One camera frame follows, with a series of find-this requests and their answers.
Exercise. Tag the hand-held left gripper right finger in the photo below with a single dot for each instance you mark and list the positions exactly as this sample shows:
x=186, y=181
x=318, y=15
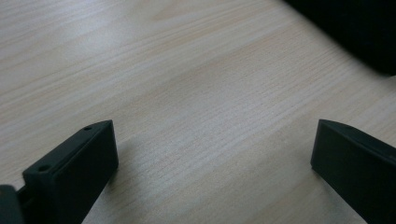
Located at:
x=358, y=168

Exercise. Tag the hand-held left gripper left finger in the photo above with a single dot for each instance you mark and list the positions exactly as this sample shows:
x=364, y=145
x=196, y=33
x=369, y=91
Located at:
x=71, y=180

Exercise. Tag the black tank top white trim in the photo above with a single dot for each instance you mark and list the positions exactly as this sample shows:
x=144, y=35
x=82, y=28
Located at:
x=351, y=28

